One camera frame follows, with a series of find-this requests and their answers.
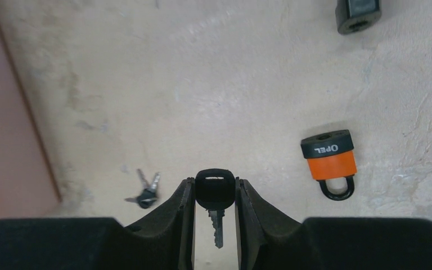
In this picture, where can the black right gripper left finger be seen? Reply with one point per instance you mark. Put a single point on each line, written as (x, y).
(165, 237)

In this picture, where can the pink translucent plastic box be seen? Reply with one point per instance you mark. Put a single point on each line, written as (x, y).
(27, 185)

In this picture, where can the orange black padlock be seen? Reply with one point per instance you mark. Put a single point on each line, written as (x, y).
(330, 155)

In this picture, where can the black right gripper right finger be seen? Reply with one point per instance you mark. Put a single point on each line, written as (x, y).
(267, 238)

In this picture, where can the black key bunch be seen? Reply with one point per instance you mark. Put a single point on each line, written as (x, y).
(149, 194)

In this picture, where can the single black-head key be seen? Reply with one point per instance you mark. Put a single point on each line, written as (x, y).
(215, 192)

